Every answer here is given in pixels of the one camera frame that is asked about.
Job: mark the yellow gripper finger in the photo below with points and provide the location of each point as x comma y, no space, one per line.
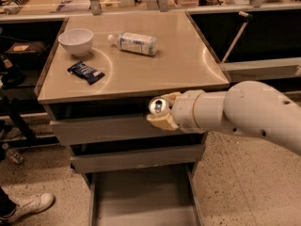
171,97
165,122

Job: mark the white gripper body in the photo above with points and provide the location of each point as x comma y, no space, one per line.
183,110

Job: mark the silver redbull can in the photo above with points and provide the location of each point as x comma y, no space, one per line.
159,106

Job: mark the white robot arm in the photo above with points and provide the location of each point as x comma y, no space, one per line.
247,109

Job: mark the middle grey drawer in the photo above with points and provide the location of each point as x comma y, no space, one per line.
138,159

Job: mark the grey drawer cabinet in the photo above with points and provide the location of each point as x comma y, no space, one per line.
182,62

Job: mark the bottom grey open drawer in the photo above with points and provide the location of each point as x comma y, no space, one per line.
160,196

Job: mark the top grey drawer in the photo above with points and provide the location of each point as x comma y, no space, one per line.
108,128

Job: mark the clear plastic water bottle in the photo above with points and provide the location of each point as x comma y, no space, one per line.
135,43

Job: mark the dark blue snack packet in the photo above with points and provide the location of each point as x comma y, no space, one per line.
83,71

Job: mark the white ceramic bowl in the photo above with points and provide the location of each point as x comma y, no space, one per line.
77,41

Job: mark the black bag on shelf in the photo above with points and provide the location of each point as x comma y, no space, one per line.
28,55

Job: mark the black stand leg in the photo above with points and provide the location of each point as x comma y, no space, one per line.
15,116

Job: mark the small bottle on floor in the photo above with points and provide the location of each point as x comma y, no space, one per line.
13,154

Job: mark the white sneaker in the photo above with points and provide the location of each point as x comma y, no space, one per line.
14,208

